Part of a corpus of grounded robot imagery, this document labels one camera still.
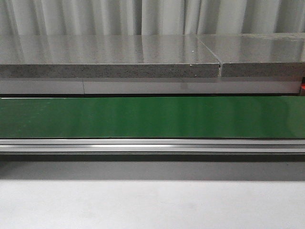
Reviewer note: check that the green conveyor belt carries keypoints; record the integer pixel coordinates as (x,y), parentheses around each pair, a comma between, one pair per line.
(154,117)

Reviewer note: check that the aluminium conveyor side rail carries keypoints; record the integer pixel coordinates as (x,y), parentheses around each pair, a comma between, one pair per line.
(137,146)

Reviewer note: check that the grey speckled stone counter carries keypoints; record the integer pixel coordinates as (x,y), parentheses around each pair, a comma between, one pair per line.
(152,64)

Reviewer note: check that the white pleated curtain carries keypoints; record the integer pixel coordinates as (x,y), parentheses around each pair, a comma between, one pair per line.
(147,17)

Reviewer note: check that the red plastic tray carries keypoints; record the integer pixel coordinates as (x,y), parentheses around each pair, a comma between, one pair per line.
(302,89)

